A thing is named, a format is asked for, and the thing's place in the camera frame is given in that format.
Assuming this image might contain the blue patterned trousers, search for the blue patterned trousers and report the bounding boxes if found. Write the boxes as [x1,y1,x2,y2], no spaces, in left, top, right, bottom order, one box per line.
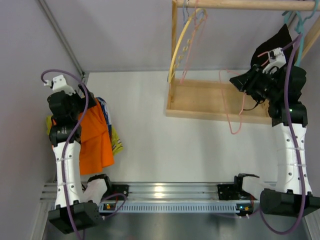
[96,97,114,127]

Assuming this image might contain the orange trousers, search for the orange trousers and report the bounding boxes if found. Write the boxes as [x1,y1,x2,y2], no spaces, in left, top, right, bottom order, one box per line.
[51,99,116,176]

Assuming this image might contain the pink hanger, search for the pink hanger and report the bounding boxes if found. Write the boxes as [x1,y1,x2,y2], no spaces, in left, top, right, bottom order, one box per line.
[218,51,271,135]
[179,0,208,84]

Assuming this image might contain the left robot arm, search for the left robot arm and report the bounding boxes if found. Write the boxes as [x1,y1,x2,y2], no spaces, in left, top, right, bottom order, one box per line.
[47,83,110,234]

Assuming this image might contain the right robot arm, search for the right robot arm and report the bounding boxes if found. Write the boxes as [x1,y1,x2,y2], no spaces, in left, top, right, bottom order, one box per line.
[229,64,320,217]

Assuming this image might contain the yellow-green trousers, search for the yellow-green trousers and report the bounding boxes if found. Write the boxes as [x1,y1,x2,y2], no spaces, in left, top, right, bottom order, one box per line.
[45,115,124,155]

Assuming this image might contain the black trousers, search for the black trousers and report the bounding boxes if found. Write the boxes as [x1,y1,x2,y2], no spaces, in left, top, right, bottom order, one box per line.
[245,23,292,74]

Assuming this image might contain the teal hanger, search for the teal hanger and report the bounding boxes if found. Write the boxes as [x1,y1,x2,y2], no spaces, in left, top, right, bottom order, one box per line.
[282,0,320,67]

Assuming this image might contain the yellow hanger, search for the yellow hanger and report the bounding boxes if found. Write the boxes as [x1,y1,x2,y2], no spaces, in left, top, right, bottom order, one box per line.
[167,22,202,84]

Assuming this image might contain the light blue hanger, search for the light blue hanger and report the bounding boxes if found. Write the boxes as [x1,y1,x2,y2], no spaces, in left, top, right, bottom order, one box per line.
[182,0,198,25]

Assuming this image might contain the wooden clothes rack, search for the wooden clothes rack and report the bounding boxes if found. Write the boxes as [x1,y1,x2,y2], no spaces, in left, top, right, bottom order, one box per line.
[165,0,315,124]

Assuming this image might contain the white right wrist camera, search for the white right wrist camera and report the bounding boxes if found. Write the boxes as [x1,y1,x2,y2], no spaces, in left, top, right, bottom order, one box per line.
[262,47,287,75]

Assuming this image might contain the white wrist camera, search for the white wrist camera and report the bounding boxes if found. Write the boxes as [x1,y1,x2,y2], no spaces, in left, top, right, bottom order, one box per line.
[43,74,76,96]
[262,47,287,75]

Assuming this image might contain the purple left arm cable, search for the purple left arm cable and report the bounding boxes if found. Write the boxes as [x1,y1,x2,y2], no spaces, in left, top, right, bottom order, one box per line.
[40,69,127,240]

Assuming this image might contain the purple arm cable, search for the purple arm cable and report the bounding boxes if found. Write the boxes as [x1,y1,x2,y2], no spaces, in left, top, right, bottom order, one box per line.
[217,33,308,235]
[40,69,127,240]

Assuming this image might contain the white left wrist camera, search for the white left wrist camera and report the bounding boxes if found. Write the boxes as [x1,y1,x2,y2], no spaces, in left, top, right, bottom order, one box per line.
[43,74,76,96]

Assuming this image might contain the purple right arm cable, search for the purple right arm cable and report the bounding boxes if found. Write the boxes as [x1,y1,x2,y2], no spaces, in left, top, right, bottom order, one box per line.
[217,33,308,235]

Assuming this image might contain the slotted grey cable duct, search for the slotted grey cable duct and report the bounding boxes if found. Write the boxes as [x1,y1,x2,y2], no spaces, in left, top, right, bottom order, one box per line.
[98,201,253,215]

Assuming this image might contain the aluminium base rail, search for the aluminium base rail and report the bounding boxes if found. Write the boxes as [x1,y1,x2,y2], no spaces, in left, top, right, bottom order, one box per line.
[39,181,278,202]

